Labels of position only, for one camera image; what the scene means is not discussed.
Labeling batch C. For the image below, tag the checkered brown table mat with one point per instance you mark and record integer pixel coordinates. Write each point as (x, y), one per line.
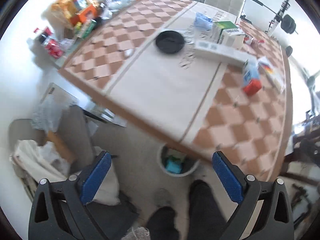
(192, 103)

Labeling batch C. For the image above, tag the yellow snack bag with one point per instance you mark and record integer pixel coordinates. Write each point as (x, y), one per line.
(64, 10)

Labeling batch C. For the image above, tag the green white medicine box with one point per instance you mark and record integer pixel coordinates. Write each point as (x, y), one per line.
(228, 34)

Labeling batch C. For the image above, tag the red white snack wrapper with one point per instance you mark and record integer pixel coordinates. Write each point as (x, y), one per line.
(251, 41)

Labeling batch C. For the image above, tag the teal green plastic bag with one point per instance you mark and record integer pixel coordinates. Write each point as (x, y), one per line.
(174, 164)

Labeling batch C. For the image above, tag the grey fabric chair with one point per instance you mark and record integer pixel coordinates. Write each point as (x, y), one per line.
(72, 139)

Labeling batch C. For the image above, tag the left fuzzy slipper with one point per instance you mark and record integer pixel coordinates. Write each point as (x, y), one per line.
(162, 198)

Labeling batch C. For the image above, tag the black round lid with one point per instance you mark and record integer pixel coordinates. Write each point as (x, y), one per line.
(170, 42)

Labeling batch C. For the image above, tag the printed plastic bag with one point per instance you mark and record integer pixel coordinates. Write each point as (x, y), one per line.
(47, 115)

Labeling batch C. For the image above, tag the long white toothpaste box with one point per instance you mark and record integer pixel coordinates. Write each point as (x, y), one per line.
(221, 53)

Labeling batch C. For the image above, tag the green white carton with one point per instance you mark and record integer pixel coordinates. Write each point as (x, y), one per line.
(87, 28)

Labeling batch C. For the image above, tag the white round trash bin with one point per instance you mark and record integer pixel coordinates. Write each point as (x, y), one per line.
(189, 165)

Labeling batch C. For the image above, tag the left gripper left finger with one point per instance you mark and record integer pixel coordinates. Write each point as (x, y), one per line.
(47, 220)

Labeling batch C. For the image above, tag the orange box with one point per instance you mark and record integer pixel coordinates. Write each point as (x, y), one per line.
(82, 16)

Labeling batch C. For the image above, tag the blue crumpled glove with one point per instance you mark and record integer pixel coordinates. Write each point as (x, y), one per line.
(203, 21)

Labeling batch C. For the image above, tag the blue red small box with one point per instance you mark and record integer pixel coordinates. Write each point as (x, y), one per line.
(251, 78)

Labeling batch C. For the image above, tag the white box german flag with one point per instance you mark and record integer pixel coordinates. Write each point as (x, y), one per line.
(272, 73)

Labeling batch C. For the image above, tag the small white paper scrap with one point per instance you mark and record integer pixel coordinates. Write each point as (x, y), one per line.
(129, 52)

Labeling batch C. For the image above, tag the silver foil blister pack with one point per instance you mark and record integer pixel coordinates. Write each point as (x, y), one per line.
(188, 35)

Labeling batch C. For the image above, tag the white cloth bag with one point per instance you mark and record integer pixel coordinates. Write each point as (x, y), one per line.
(44, 162)

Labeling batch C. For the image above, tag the red cola can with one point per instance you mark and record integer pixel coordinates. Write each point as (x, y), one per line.
(53, 49)

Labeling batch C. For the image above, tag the cola bottle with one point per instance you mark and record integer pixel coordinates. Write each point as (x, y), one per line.
(43, 36)

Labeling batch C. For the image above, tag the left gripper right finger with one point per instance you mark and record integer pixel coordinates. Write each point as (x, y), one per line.
(275, 220)

